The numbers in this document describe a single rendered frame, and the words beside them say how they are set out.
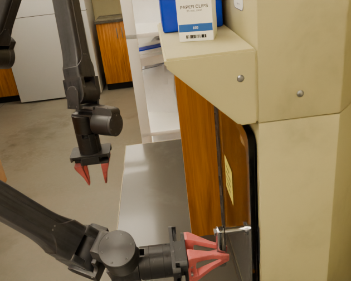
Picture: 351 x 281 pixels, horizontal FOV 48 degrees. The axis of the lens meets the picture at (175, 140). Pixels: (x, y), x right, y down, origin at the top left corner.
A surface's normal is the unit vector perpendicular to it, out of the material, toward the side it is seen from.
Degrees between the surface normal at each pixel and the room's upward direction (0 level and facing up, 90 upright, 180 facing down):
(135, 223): 0
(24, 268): 0
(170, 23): 90
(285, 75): 90
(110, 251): 33
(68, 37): 75
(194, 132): 90
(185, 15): 90
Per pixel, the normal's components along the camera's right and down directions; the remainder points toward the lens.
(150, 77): -0.13, 0.29
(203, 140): 0.07, 0.41
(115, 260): -0.03, -0.54
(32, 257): -0.11, -0.90
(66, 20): -0.40, 0.18
